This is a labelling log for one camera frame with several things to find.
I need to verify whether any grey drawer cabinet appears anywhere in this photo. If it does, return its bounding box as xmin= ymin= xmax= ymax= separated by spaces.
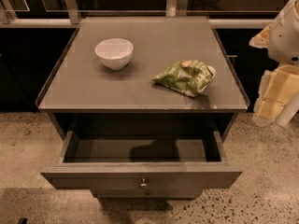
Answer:
xmin=35 ymin=15 xmax=250 ymax=141

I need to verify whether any white ceramic bowl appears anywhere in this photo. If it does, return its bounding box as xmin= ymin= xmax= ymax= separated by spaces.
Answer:
xmin=94 ymin=38 xmax=134 ymax=70

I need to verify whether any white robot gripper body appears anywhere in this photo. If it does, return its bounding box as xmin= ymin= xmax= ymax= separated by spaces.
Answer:
xmin=268 ymin=0 xmax=299 ymax=64

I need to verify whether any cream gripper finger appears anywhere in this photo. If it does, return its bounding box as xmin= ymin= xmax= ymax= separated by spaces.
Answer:
xmin=249 ymin=25 xmax=271 ymax=49
xmin=252 ymin=64 xmax=299 ymax=126

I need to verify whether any metal railing frame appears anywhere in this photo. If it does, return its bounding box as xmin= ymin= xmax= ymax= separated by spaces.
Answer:
xmin=0 ymin=0 xmax=289 ymax=29

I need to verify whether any green snack bag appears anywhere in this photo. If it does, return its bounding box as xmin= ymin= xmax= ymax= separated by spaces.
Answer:
xmin=152 ymin=60 xmax=216 ymax=97

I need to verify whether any grey drawer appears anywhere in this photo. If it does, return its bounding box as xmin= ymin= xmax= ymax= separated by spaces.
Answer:
xmin=91 ymin=189 xmax=203 ymax=199
xmin=40 ymin=128 xmax=244 ymax=191

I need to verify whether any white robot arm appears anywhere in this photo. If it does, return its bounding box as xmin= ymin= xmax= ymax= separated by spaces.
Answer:
xmin=249 ymin=0 xmax=299 ymax=126

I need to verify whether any grey top drawer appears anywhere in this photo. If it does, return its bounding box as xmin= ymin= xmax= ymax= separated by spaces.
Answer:
xmin=40 ymin=128 xmax=244 ymax=191

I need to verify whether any grey bottom drawer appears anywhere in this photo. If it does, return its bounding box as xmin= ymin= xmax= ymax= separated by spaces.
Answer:
xmin=91 ymin=189 xmax=203 ymax=199

